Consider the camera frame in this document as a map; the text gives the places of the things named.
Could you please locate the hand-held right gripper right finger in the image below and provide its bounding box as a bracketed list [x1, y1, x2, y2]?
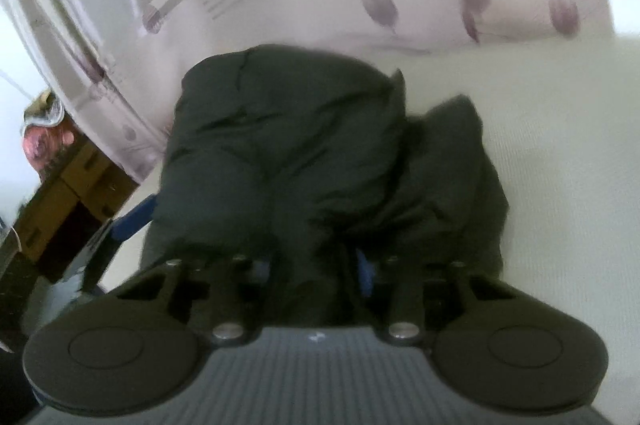
[356, 249, 522, 347]

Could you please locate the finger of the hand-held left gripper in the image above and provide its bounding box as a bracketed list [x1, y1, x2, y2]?
[111, 194, 158, 243]

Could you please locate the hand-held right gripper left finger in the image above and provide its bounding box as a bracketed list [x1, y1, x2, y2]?
[116, 254, 275, 347]

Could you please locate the black padded jacket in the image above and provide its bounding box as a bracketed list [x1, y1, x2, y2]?
[140, 44, 512, 331]

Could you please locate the brown wooden cabinet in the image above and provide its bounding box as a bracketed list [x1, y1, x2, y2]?
[12, 139, 142, 278]

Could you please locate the pink patterned object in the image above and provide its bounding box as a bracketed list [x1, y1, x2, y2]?
[20, 120, 77, 180]

